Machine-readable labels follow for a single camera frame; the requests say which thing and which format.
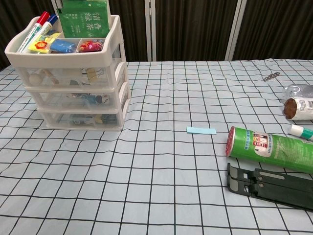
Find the clear plastic drawer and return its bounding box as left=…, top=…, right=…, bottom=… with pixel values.
left=18, top=64, right=128, bottom=88
left=31, top=89, right=129, bottom=110
left=44, top=111, right=130, bottom=127

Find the white plastic drawer organizer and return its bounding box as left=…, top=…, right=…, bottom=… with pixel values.
left=4, top=14, right=132, bottom=130

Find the light blue paper strip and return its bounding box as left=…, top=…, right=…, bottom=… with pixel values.
left=186, top=126, right=218, bottom=135

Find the blue checked tablecloth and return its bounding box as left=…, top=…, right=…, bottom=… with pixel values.
left=0, top=58, right=313, bottom=235

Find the gold binder clip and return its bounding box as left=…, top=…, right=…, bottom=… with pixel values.
left=82, top=68, right=105, bottom=83

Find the red snack packet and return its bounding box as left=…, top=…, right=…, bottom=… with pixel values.
left=78, top=40, right=105, bottom=52

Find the dark folding screen divider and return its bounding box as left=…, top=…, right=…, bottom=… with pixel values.
left=0, top=0, right=313, bottom=70

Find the green chips can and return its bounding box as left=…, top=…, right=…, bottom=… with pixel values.
left=225, top=126, right=313, bottom=174

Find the wooden stick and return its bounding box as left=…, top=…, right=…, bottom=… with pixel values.
left=40, top=69, right=59, bottom=84

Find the green tea packet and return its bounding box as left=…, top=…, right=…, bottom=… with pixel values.
left=60, top=0, right=110, bottom=39

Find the blue snack packet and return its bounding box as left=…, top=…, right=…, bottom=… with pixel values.
left=50, top=38, right=77, bottom=53

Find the pale wooden ball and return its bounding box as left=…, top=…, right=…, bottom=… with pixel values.
left=28, top=73, right=41, bottom=85

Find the black folding stand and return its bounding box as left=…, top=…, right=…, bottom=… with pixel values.
left=226, top=163, right=313, bottom=212

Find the yellow lion sticker packet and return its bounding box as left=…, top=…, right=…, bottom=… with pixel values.
left=28, top=34, right=61, bottom=54

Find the white green glue stick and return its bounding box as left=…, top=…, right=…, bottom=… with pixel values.
left=288, top=124, right=313, bottom=141

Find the blue cap whiteboard marker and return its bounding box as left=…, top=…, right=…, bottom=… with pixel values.
left=21, top=14, right=59, bottom=54

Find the clear bottle brown cap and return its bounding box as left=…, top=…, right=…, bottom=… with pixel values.
left=283, top=97, right=313, bottom=121

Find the red cap whiteboard marker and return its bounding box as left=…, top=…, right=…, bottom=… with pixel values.
left=17, top=11, right=50, bottom=53

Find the small metal keychain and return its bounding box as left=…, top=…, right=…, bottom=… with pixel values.
left=263, top=71, right=280, bottom=81

